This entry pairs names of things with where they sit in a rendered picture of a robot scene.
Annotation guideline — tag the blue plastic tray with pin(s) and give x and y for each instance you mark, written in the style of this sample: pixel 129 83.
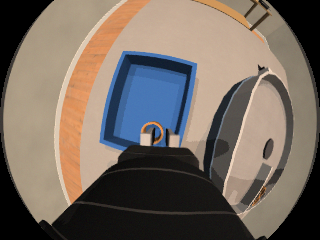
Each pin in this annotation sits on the blue plastic tray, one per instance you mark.
pixel 147 87

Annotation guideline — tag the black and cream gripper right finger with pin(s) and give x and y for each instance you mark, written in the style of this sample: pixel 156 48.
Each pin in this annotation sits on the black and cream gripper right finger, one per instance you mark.
pixel 172 140

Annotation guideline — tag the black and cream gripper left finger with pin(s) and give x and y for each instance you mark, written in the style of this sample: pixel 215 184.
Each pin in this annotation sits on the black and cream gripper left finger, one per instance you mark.
pixel 148 138

